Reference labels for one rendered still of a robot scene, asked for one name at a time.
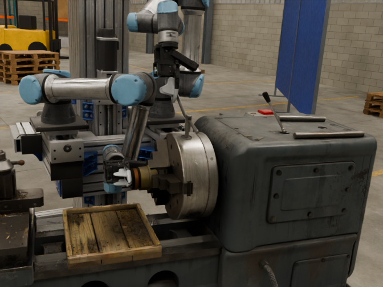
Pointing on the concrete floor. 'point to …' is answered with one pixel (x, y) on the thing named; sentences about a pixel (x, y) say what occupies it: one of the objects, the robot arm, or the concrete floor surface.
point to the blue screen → (301, 53)
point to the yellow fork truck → (48, 41)
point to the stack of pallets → (25, 64)
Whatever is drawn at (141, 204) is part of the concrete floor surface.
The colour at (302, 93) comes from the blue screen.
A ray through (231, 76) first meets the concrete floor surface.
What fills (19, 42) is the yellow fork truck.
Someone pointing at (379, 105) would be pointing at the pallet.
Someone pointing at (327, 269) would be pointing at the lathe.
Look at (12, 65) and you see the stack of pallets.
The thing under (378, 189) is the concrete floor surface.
